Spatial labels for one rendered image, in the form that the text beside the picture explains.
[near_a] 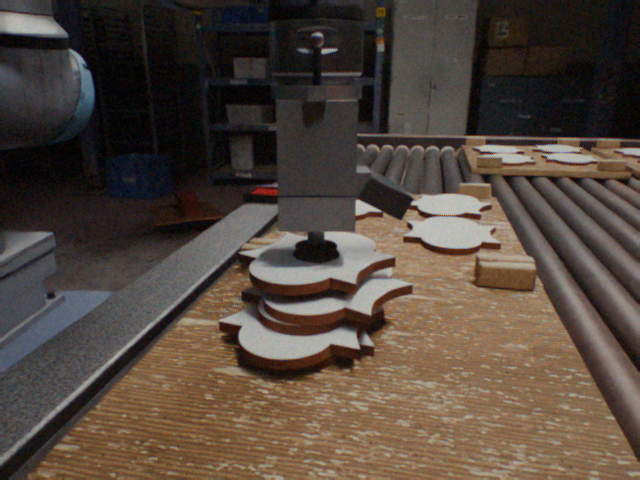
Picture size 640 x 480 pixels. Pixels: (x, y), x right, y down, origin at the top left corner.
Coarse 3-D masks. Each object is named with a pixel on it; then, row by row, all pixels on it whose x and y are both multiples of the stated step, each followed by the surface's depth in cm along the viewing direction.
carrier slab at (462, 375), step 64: (192, 320) 46; (384, 320) 46; (448, 320) 46; (512, 320) 46; (128, 384) 37; (192, 384) 37; (256, 384) 37; (320, 384) 37; (384, 384) 37; (448, 384) 37; (512, 384) 37; (576, 384) 37; (64, 448) 31; (128, 448) 31; (192, 448) 31; (256, 448) 31; (320, 448) 31; (384, 448) 31; (448, 448) 31; (512, 448) 31; (576, 448) 31
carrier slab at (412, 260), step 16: (496, 208) 84; (368, 224) 75; (384, 224) 75; (400, 224) 75; (480, 224) 75; (496, 224) 75; (384, 240) 68; (400, 240) 68; (512, 240) 68; (400, 256) 62; (416, 256) 62; (432, 256) 62; (448, 256) 62; (464, 256) 62; (400, 272) 57; (416, 272) 57; (432, 272) 57; (448, 272) 57; (464, 272) 57
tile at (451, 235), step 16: (416, 224) 72; (432, 224) 72; (448, 224) 72; (464, 224) 72; (416, 240) 67; (432, 240) 65; (448, 240) 65; (464, 240) 65; (480, 240) 65; (496, 240) 65
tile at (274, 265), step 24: (288, 240) 49; (336, 240) 49; (360, 240) 49; (264, 264) 43; (288, 264) 43; (312, 264) 43; (336, 264) 43; (360, 264) 43; (384, 264) 44; (264, 288) 40; (288, 288) 39; (312, 288) 39; (336, 288) 40
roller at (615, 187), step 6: (594, 180) 121; (600, 180) 118; (606, 180) 115; (612, 180) 114; (606, 186) 113; (612, 186) 110; (618, 186) 109; (624, 186) 108; (612, 192) 109; (618, 192) 106; (624, 192) 104; (630, 192) 103; (624, 198) 102; (630, 198) 100; (636, 198) 99; (636, 204) 97
